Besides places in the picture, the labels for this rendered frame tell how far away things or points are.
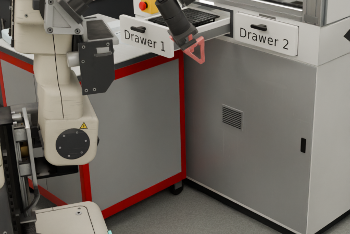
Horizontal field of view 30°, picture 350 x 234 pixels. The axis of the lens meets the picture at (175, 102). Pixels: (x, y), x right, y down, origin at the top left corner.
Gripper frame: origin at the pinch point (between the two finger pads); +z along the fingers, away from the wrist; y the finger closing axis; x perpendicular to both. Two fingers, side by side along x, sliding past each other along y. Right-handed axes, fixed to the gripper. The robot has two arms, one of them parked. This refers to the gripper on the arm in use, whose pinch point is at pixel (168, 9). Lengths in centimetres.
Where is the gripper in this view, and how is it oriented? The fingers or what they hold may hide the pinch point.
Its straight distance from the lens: 249.8
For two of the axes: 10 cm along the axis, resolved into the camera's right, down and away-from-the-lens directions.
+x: 6.8, 2.9, -6.7
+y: -7.3, 2.8, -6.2
